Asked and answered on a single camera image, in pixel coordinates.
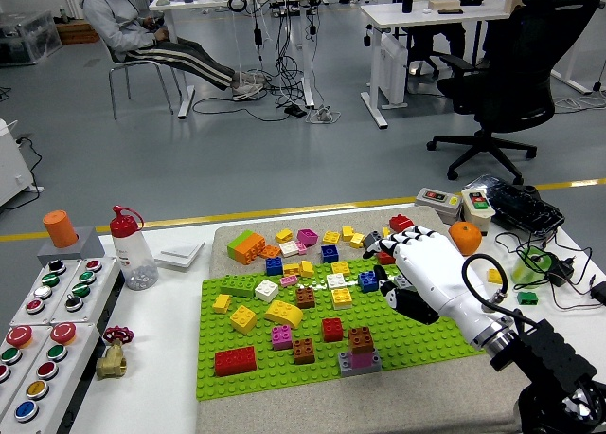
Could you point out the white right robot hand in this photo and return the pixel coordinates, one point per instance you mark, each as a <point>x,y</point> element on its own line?
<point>440,277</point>

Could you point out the brown toy brick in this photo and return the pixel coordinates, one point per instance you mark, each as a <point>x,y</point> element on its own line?
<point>361,340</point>
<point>303,351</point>
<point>306,298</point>

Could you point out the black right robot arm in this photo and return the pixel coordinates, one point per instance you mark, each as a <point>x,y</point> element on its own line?
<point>558,353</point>

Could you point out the grey long toy brick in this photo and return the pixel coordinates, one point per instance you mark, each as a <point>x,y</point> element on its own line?
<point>400,281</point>

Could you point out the blue toy brick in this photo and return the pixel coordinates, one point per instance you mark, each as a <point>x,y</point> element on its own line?
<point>367,283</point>
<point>330,254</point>
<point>274,266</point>

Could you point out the grey roof toy brick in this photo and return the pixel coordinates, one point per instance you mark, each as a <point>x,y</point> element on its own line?
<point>370,239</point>

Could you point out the small green toy brick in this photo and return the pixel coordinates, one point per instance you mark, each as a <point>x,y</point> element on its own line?
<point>527,298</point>

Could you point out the white toy brick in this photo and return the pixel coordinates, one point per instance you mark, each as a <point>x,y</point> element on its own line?
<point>336,281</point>
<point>288,248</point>
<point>267,291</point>

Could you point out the grey base toy brick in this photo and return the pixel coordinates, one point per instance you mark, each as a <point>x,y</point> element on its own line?
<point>344,365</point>

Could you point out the magenta upturned toy brick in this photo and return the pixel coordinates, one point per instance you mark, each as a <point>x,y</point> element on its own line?
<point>308,237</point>

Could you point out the small pink toy brick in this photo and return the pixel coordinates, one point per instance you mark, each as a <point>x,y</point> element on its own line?
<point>301,248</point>

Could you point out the flat pink toy brick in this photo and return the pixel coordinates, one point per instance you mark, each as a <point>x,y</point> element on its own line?
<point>289,281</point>

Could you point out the yellow arch toy brick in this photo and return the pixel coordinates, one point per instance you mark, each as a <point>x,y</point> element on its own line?
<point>283,313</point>

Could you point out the small orange toy brick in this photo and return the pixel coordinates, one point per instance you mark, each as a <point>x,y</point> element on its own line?
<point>270,251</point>

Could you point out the green studded baseplate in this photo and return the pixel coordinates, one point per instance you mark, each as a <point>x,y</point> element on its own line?
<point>284,379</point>

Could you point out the green long toy brick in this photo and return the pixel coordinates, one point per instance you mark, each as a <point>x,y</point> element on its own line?
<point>238,285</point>

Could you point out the red long toy brick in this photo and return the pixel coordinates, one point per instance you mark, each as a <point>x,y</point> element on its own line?
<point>235,361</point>

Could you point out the orange fruit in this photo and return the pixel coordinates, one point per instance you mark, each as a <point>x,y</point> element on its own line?
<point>466,238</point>

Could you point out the light green plastic cup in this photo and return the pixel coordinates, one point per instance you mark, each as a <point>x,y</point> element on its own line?
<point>521,273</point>

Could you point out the black device clear case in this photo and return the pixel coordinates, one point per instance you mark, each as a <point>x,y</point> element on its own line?
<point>516,204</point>

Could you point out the black power adapter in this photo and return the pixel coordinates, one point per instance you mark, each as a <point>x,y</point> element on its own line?
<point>561,268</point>

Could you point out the black plug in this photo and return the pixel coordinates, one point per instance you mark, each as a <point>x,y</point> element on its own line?
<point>600,293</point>

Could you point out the beige foam mat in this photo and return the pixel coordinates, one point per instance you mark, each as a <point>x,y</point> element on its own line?
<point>331,415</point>

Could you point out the orange long brick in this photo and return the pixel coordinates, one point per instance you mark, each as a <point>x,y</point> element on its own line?
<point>251,250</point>

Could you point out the black office chair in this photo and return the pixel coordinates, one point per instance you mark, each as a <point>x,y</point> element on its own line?
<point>516,97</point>

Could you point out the lime green long brick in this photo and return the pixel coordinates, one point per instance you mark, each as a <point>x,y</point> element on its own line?
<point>237,242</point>

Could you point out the white computer case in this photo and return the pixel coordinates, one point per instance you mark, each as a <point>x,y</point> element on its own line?
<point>393,69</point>

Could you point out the black power strip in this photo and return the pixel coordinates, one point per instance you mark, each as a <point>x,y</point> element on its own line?
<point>295,111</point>

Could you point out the black phone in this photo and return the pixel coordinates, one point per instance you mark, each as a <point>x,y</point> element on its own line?
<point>450,12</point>

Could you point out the wooden box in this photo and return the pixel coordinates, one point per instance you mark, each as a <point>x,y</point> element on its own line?
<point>444,4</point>

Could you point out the clear bottle red cap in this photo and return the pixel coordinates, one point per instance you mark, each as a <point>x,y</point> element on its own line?
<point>132,258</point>

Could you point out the grey control box with knob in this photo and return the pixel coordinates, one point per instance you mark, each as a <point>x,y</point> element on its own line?
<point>101,287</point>

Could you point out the brass valve red handwheel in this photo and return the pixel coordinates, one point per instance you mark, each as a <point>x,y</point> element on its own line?
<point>111,358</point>

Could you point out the grey square block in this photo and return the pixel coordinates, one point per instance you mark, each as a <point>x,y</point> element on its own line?
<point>87,247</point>

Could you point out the grey metal chair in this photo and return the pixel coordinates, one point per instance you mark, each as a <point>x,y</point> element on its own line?
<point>135,65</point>

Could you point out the grey four-button control box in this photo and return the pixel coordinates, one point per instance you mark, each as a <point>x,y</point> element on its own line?
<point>64,287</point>

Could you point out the button box yellow blue buttons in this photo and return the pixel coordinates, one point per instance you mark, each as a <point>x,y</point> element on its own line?
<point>71,372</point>

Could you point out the orange cylinder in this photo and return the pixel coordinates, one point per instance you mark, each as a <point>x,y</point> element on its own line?
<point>59,228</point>

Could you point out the seated person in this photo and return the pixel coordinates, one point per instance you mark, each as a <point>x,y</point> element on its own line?
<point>118,26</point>

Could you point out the emergency stop button box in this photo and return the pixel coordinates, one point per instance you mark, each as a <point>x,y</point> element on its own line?
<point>30,358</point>

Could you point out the wooden crate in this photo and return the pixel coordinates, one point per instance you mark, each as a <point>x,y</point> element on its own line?
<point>78,31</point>

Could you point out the white cabinet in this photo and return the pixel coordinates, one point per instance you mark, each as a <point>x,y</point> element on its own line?
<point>9,168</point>

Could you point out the clear plastic crate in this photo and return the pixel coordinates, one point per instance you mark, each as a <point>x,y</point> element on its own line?
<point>28,38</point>

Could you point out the grey two-button switch box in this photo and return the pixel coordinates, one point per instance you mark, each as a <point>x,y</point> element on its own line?
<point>433,199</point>

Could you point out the white two-button switch box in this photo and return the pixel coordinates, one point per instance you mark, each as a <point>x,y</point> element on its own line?
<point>477,206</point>

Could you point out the white wall switch plate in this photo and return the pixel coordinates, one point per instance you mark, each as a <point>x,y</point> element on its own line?
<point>177,254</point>

